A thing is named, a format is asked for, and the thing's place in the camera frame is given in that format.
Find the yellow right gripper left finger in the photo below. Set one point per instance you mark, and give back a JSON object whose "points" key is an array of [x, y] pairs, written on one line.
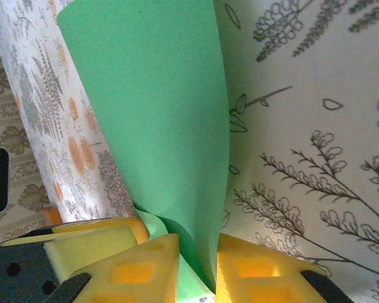
{"points": [[139, 274]]}

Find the green cloth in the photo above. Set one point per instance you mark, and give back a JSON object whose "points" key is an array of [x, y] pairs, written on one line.
{"points": [[151, 110]]}

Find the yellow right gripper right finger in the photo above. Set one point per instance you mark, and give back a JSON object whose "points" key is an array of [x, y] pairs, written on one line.
{"points": [[259, 277]]}

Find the floral patterned table cover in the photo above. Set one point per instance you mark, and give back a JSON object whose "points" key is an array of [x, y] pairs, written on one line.
{"points": [[303, 94]]}

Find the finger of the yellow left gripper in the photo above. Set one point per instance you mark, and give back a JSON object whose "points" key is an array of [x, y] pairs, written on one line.
{"points": [[88, 249], [113, 228]]}

